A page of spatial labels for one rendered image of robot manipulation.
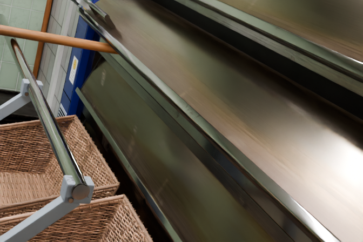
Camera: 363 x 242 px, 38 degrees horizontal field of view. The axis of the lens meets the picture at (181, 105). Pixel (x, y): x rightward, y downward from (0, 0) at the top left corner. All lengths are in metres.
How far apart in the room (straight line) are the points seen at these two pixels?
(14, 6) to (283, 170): 2.21
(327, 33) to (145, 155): 0.75
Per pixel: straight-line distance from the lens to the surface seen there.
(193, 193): 1.26
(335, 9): 0.93
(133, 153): 1.55
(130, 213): 1.49
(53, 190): 2.01
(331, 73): 0.91
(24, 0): 2.89
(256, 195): 1.04
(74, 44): 1.68
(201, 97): 1.13
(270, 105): 1.01
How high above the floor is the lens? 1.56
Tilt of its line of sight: 16 degrees down
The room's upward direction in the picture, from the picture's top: 16 degrees clockwise
